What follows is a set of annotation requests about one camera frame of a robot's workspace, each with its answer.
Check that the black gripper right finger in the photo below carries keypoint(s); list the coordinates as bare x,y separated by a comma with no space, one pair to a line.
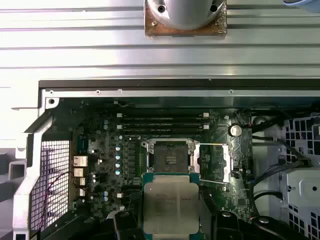
225,227

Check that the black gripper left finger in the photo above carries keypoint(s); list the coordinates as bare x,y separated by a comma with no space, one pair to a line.
127,227

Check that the silver CPU with green rim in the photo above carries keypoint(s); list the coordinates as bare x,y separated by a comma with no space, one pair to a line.
171,207

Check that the metal socket cover frame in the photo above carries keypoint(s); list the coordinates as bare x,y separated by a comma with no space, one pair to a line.
227,162

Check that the metal CPU socket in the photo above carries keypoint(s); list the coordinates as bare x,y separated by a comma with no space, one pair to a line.
170,155

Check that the black RAM slot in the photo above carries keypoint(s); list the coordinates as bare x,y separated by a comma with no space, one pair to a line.
162,127
162,121
162,131
162,116

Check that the green motherboard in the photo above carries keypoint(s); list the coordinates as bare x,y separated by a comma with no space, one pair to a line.
225,200

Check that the perforated metal disk cage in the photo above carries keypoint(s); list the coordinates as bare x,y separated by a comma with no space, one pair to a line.
300,180

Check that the silver coin battery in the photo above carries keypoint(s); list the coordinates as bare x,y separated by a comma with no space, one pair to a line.
235,130

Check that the black and silver PC case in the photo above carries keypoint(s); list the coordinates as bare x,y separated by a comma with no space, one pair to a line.
175,100

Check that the pale blue teach pendant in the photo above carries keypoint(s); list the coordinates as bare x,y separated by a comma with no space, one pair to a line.
305,5

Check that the brown square base plate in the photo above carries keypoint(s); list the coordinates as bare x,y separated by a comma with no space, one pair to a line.
150,27

